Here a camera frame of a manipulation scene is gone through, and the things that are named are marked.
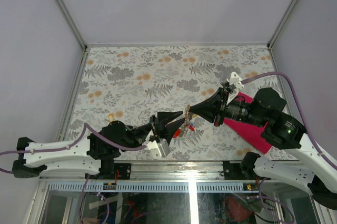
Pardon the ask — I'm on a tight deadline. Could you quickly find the pink cloth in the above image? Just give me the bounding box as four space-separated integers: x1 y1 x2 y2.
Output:
223 92 272 155

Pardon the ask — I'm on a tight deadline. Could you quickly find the key bunch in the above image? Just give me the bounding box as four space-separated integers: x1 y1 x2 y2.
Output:
173 105 197 139

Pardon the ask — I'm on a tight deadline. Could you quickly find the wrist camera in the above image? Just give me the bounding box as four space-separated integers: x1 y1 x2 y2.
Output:
220 71 244 105
144 139 171 160

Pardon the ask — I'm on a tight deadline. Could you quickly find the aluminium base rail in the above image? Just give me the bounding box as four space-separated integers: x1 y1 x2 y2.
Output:
52 160 274 193

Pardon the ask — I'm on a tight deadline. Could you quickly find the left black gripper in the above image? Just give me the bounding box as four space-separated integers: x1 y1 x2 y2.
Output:
121 112 187 154

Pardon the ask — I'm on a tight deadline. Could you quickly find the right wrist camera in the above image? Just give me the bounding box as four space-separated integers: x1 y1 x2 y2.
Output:
220 71 244 105

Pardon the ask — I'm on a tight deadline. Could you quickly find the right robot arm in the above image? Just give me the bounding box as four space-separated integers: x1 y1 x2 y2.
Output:
190 87 336 210

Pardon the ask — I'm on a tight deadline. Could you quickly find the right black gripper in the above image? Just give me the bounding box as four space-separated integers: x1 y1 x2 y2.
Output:
189 86 267 127

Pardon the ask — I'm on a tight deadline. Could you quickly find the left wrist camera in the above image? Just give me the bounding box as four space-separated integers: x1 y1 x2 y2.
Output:
144 139 171 160

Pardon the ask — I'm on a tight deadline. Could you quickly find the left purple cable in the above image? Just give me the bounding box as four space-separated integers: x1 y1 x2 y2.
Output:
0 122 148 174

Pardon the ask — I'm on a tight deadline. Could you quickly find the floral table mat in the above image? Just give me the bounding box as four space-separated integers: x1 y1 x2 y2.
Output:
61 45 274 161

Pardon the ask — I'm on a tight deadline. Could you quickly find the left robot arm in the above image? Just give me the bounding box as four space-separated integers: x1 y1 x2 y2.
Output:
12 111 185 180

